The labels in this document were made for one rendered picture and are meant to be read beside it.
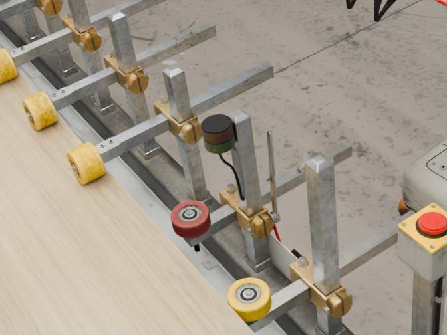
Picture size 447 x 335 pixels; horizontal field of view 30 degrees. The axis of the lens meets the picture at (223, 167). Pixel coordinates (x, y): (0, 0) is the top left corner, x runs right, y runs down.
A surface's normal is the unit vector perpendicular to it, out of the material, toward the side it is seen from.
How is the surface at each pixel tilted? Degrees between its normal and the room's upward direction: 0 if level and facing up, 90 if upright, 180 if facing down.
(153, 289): 0
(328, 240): 90
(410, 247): 90
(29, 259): 0
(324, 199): 90
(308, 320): 0
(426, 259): 90
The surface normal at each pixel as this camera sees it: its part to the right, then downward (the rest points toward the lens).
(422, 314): -0.83, 0.44
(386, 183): -0.13, -0.74
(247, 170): 0.55, 0.50
